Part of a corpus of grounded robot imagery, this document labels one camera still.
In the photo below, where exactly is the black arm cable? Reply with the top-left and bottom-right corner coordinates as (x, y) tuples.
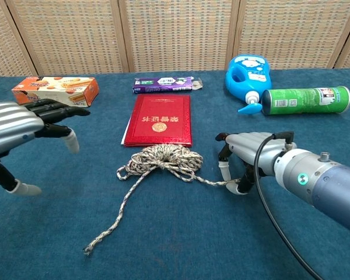
(254, 131), (325, 280)

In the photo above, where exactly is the red certificate folder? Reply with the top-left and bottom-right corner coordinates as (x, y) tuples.
(121, 93), (194, 148)

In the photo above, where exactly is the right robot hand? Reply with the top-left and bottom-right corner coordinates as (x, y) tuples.
(215, 131), (286, 195)

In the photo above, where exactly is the blue detergent bottle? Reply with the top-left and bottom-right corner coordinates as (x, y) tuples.
(225, 54), (272, 115)

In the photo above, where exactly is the teal table cloth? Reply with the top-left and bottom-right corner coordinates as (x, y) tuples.
(0, 68), (350, 280)

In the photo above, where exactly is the orange biscuit box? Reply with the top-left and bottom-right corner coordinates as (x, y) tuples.
(11, 76), (100, 108)

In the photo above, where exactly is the woven wicker folding screen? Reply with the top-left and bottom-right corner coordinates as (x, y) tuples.
(0, 0), (350, 79)

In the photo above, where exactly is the green chip can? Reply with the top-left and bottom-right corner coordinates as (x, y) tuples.
(261, 86), (350, 117)

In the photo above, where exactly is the purple toothpaste box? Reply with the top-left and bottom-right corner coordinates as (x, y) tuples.
(133, 76), (204, 95)

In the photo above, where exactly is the beige speckled braided rope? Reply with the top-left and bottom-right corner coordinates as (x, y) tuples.
(83, 143), (242, 257)

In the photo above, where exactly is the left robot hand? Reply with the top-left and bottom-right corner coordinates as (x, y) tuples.
(0, 98), (91, 197)

